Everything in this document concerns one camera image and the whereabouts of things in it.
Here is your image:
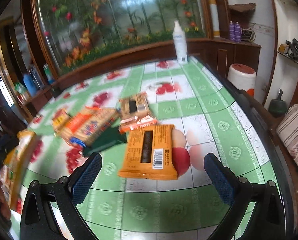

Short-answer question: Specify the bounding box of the yellow-rimmed white tray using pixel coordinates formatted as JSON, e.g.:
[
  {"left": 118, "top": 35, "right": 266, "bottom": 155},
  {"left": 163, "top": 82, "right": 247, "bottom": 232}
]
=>
[{"left": 0, "top": 129, "right": 37, "bottom": 211}]

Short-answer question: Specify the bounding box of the striped cushion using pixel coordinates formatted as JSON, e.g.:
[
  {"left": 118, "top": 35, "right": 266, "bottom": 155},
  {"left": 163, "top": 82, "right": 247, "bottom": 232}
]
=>
[{"left": 276, "top": 104, "right": 298, "bottom": 166}]

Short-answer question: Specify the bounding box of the small yellow cracker pack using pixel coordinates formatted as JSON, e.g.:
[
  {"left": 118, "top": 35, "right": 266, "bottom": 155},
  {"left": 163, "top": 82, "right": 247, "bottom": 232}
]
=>
[{"left": 52, "top": 108, "right": 71, "bottom": 131}]

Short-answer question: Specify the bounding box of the orange-front cracker pack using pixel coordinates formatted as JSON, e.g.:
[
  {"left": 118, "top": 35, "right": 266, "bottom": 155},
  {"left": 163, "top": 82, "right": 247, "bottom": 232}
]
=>
[{"left": 54, "top": 107, "right": 100, "bottom": 140}]

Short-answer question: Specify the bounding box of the dark green kettle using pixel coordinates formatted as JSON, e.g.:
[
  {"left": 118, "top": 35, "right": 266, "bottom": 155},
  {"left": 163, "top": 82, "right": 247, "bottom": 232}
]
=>
[{"left": 268, "top": 89, "right": 288, "bottom": 118}]

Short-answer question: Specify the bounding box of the dark green cloth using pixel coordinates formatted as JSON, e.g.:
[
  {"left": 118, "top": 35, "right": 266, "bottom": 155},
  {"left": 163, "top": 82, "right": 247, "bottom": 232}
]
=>
[{"left": 83, "top": 126, "right": 127, "bottom": 158}]

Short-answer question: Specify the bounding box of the blue-white cracker pack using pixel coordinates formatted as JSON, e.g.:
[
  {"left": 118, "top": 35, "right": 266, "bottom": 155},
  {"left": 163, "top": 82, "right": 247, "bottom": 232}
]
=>
[{"left": 65, "top": 108, "right": 119, "bottom": 147}]

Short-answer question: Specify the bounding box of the large orange snack pack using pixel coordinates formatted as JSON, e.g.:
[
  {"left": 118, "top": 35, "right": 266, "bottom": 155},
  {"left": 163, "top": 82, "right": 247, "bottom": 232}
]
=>
[{"left": 118, "top": 124, "right": 178, "bottom": 180}]

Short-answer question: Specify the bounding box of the blue thermos jug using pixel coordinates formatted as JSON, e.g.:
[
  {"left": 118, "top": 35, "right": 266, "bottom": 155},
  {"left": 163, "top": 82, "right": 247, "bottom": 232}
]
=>
[{"left": 23, "top": 73, "right": 38, "bottom": 97}]

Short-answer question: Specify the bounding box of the wooden sideboard cabinet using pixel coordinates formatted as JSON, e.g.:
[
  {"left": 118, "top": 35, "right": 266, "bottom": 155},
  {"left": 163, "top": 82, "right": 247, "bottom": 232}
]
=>
[{"left": 17, "top": 86, "right": 62, "bottom": 122}]

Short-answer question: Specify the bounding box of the grey thermos jug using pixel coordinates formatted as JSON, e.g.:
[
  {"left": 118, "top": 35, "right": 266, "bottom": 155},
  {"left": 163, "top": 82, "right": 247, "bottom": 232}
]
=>
[{"left": 29, "top": 65, "right": 44, "bottom": 89}]

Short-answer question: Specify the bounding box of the orange cracker pack label up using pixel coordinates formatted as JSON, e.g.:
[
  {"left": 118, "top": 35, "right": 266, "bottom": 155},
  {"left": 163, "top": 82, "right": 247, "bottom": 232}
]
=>
[{"left": 119, "top": 92, "right": 157, "bottom": 133}]

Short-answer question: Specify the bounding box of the white red-lid bucket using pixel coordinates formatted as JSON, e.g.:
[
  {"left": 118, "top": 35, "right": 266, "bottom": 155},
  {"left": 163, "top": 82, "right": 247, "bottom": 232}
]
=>
[{"left": 227, "top": 63, "right": 256, "bottom": 97}]

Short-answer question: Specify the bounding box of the green-label bottle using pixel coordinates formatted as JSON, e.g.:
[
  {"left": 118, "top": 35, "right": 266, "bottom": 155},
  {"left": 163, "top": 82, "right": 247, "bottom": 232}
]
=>
[{"left": 43, "top": 63, "right": 55, "bottom": 84}]

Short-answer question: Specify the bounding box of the green fruit-print tablecloth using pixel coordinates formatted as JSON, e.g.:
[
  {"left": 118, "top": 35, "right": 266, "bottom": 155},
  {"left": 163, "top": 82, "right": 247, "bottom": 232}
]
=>
[{"left": 14, "top": 57, "right": 285, "bottom": 239}]

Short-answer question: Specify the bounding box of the purple bottle right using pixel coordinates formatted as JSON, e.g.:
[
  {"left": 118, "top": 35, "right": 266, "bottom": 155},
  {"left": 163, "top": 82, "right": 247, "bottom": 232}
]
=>
[{"left": 234, "top": 21, "right": 242, "bottom": 42}]

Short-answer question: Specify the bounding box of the purple bottle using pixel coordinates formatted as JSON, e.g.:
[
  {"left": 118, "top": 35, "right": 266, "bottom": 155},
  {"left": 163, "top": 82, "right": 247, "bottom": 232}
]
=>
[
  {"left": 234, "top": 21, "right": 242, "bottom": 42},
  {"left": 229, "top": 21, "right": 235, "bottom": 41}
]

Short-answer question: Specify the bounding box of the purple bottle left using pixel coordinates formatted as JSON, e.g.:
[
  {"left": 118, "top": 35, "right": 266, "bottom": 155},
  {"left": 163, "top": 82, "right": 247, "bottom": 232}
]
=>
[{"left": 229, "top": 21, "right": 235, "bottom": 41}]

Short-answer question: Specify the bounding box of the white spray bottle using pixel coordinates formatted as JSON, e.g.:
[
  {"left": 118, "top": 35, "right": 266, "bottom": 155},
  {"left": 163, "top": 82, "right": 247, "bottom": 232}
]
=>
[{"left": 173, "top": 20, "right": 188, "bottom": 65}]

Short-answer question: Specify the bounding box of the floral glass panel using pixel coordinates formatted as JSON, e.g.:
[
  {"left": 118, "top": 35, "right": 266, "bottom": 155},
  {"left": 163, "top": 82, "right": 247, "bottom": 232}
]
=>
[{"left": 37, "top": 0, "right": 205, "bottom": 75}]

